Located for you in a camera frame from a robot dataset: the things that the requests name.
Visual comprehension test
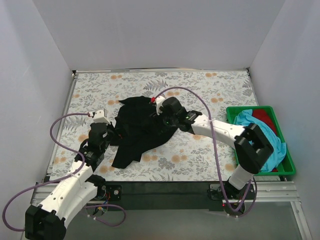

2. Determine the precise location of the black t shirt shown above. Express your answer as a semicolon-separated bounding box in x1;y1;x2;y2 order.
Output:
110;96;178;169

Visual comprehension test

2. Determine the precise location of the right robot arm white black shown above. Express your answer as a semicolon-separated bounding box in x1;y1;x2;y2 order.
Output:
151;96;274;199

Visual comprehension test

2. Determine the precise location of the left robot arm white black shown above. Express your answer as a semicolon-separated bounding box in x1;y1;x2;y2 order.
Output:
24;122;117;240

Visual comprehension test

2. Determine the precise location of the floral table mat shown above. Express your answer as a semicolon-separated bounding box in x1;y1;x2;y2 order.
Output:
48;70;257;181

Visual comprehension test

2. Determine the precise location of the cyan t shirt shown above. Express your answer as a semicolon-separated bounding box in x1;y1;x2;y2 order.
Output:
231;106;287;173

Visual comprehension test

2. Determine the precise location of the red t shirt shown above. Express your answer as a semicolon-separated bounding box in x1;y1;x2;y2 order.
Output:
252;108;278;136

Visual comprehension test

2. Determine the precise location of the green plastic bin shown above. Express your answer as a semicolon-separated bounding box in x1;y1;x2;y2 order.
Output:
226;106;296;176

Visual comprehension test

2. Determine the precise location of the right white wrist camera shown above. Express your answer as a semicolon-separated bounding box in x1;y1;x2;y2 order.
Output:
151;96;166;115

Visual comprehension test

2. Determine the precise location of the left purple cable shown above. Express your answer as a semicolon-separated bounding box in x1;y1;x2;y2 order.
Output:
2;112;128;231

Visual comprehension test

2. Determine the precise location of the purple cable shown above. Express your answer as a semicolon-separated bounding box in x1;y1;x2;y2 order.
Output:
2;112;128;231
154;86;258;219

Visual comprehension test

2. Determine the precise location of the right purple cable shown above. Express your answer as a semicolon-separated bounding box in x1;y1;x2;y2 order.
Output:
154;86;258;219

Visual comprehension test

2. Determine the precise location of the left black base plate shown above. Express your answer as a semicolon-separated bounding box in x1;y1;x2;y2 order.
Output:
94;184;122;202

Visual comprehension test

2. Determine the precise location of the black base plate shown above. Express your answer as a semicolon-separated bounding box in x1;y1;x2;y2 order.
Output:
94;184;122;202
207;182;256;200

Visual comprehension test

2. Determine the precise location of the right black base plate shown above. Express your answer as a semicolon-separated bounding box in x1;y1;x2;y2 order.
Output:
207;182;256;200

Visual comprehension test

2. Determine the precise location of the aluminium frame rail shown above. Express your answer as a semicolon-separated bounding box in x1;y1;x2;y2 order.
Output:
30;181;301;206

